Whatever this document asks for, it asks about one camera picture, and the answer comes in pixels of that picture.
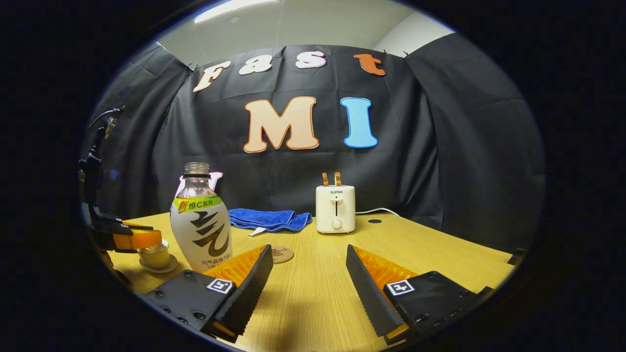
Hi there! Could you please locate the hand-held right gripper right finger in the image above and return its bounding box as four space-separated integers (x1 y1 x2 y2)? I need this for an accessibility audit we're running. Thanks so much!
345 244 494 345

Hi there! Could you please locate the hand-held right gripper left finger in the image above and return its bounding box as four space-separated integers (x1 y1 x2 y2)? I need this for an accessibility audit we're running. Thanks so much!
142 244 274 343

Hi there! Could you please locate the round cork coaster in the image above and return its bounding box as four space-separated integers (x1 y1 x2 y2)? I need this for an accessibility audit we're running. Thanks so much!
270 245 295 264

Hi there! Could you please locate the clear labelled water bottle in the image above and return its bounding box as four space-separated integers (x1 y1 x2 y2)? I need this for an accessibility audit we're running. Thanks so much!
170 162 233 272

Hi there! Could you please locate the cream ceramic saucer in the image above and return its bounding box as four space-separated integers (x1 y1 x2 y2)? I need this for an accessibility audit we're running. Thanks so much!
139 254 179 273

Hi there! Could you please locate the blue folded towel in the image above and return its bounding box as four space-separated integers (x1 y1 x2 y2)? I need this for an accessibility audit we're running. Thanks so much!
228 208 313 237

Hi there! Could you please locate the cream toaster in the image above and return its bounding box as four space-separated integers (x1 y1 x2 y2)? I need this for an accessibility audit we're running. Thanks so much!
315 185 356 234

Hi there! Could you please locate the black backdrop cloth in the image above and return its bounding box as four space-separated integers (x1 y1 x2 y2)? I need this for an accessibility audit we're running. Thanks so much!
81 33 546 252

